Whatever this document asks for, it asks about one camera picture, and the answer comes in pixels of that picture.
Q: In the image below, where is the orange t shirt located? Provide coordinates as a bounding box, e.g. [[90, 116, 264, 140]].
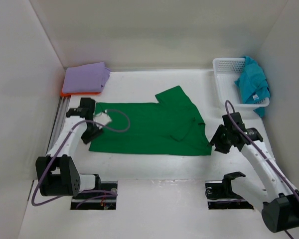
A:
[[60, 91, 101, 97]]

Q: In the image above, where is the lavender t shirt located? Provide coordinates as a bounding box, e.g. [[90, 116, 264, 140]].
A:
[[61, 62, 111, 93]]

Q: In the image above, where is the green t shirt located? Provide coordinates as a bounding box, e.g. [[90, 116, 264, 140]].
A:
[[89, 86, 212, 156]]

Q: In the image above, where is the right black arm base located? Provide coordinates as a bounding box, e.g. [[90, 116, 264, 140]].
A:
[[205, 172, 254, 210]]

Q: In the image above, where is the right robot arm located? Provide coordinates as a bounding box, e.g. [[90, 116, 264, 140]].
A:
[[205, 112, 299, 233]]

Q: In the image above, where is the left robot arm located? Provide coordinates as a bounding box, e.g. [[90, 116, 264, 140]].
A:
[[35, 98, 103, 199]]

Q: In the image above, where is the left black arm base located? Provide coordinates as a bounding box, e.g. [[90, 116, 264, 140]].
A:
[[70, 181, 118, 211]]

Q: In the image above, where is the teal t shirt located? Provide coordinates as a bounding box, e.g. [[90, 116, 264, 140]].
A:
[[235, 56, 271, 104]]

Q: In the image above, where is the white laundry basket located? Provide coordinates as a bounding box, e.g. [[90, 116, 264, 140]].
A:
[[212, 58, 270, 111]]

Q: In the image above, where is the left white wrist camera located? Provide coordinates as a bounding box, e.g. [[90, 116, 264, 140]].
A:
[[94, 112, 112, 125]]

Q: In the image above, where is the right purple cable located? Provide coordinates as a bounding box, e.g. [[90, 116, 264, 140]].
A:
[[224, 100, 299, 239]]

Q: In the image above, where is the purple cable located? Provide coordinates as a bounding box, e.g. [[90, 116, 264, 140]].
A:
[[30, 109, 131, 209], [224, 100, 299, 239]]

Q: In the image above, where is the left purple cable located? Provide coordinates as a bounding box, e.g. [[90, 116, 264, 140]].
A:
[[30, 109, 131, 209]]

